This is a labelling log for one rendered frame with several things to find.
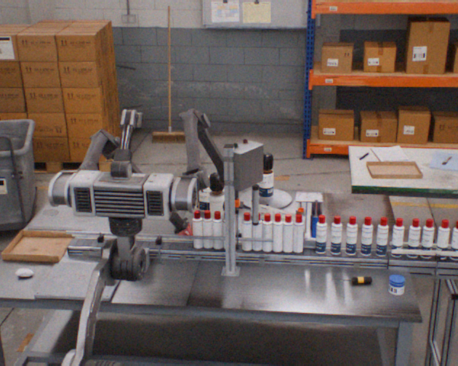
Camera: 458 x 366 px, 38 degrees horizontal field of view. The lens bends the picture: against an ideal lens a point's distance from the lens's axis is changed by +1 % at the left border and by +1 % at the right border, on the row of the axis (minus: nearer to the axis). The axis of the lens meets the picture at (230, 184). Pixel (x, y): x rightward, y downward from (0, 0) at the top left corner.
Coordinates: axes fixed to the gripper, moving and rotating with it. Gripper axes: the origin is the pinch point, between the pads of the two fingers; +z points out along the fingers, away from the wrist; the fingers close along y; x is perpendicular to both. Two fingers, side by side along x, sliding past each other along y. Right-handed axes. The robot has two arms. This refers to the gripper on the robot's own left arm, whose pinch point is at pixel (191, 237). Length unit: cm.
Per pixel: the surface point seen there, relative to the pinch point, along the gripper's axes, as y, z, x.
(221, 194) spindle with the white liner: 25.4, -2.4, -18.1
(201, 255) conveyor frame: -4.9, 9.4, 0.3
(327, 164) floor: 341, 125, -9
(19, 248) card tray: -1, -49, 79
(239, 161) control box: -18, -23, -52
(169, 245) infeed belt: 0.7, -2.9, 12.7
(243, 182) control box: -17, -13, -47
